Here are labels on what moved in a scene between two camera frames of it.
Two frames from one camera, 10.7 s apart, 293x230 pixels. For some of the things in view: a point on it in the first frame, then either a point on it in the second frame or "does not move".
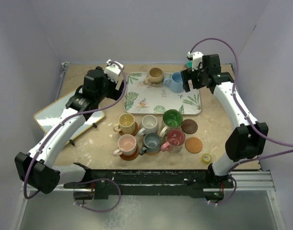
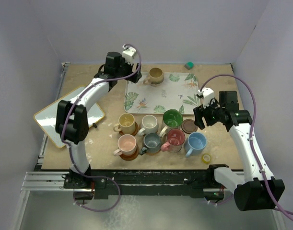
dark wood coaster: [189, 126] does not move
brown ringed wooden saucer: [133, 133] does not move
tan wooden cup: [156, 77] does not move
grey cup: [152, 143] does not move
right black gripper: [188, 74] → [199, 111]
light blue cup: [175, 83] → [195, 144]
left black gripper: [115, 93] → [134, 77]
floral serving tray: [140, 98] does not move
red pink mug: [176, 138] does not move
